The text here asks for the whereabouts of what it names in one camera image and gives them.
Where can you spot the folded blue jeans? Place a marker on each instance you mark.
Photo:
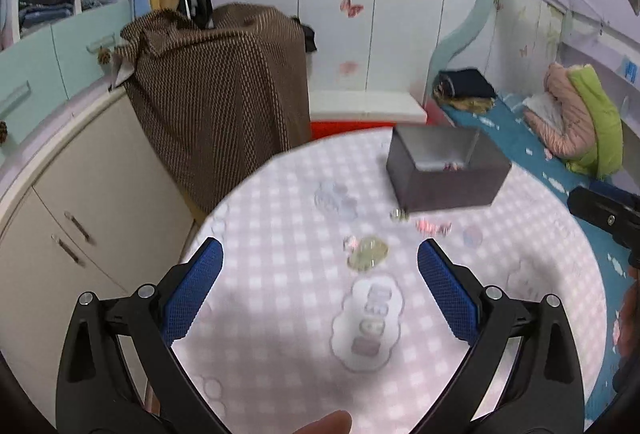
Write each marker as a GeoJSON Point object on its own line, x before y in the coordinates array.
{"type": "Point", "coordinates": [45, 11]}

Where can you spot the teal drawers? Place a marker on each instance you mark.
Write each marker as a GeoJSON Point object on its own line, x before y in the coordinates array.
{"type": "Point", "coordinates": [50, 58]}

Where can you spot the pink hair clip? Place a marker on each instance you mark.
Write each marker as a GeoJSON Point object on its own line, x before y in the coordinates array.
{"type": "Point", "coordinates": [432, 227]}

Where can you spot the small pale butterfly sticker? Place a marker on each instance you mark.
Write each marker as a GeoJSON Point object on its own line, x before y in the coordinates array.
{"type": "Point", "coordinates": [524, 51]}

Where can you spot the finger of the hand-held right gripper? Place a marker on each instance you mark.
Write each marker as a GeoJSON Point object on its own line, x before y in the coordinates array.
{"type": "Point", "coordinates": [607, 188]}
{"type": "Point", "coordinates": [600, 214]}

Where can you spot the dark folded clothes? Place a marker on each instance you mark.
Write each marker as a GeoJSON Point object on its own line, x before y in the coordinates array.
{"type": "Point", "coordinates": [470, 83]}

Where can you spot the person's left hand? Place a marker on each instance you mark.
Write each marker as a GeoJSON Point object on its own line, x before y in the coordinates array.
{"type": "Point", "coordinates": [325, 424]}

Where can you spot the faded pink butterfly sticker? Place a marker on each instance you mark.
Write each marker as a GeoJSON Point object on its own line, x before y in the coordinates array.
{"type": "Point", "coordinates": [348, 68]}

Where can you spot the blue patterned bed sheet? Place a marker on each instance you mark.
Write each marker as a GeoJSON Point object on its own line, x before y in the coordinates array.
{"type": "Point", "coordinates": [540, 174]}

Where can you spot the tan folded clothes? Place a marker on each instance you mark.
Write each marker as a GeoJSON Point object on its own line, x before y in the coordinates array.
{"type": "Point", "coordinates": [465, 105]}

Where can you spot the beige cabinet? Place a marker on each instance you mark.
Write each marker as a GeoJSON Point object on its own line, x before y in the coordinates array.
{"type": "Point", "coordinates": [100, 174]}

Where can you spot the pine cone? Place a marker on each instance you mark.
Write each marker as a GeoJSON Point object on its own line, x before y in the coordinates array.
{"type": "Point", "coordinates": [104, 56]}

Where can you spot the grey rectangular box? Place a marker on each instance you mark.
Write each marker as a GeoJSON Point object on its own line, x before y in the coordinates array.
{"type": "Point", "coordinates": [450, 191]}

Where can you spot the black garment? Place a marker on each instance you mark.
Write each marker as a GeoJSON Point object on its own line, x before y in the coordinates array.
{"type": "Point", "coordinates": [309, 38]}

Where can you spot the white folded cloth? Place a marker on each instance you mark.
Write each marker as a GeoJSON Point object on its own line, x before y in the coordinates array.
{"type": "Point", "coordinates": [542, 108]}

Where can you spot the person's right hand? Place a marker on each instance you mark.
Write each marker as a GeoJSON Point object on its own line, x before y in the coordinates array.
{"type": "Point", "coordinates": [631, 324]}

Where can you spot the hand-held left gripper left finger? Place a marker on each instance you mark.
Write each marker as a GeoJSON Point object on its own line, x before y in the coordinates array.
{"type": "Point", "coordinates": [195, 294]}

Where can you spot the green padded jacket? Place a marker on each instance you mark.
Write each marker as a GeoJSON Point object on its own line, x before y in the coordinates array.
{"type": "Point", "coordinates": [600, 118]}

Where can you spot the brown dotted cloth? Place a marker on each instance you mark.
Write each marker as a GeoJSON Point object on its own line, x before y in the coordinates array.
{"type": "Point", "coordinates": [215, 88]}

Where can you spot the pink padded jacket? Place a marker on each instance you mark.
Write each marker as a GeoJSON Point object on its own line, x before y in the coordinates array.
{"type": "Point", "coordinates": [562, 113]}

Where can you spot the red stool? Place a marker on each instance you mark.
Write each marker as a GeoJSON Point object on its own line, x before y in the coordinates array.
{"type": "Point", "coordinates": [345, 131]}

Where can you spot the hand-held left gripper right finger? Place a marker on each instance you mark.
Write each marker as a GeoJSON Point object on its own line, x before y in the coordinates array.
{"type": "Point", "coordinates": [447, 294]}

